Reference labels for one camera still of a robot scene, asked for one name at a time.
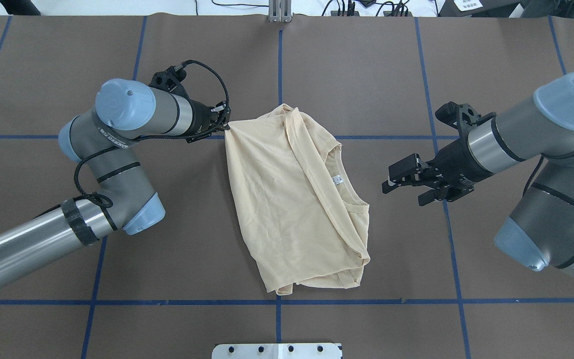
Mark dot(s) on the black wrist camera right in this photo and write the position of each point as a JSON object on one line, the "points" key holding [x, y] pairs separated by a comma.
{"points": [[462, 117]]}

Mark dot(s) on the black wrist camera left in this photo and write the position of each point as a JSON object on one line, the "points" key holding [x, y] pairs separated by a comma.
{"points": [[170, 81]]}

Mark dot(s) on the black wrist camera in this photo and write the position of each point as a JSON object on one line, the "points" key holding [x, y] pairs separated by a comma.
{"points": [[462, 117], [170, 81]]}

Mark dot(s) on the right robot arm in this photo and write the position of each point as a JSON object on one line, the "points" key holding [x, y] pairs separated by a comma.
{"points": [[540, 230]]}

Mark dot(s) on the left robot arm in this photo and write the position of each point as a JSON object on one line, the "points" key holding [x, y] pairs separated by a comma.
{"points": [[114, 192]]}

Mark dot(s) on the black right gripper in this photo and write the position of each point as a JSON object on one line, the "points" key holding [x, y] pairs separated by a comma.
{"points": [[454, 163]]}

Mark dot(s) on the yellow long sleeve shirt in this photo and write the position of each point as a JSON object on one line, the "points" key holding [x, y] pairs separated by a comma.
{"points": [[299, 215]]}

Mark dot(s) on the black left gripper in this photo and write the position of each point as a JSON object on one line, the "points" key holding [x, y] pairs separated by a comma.
{"points": [[199, 115]]}

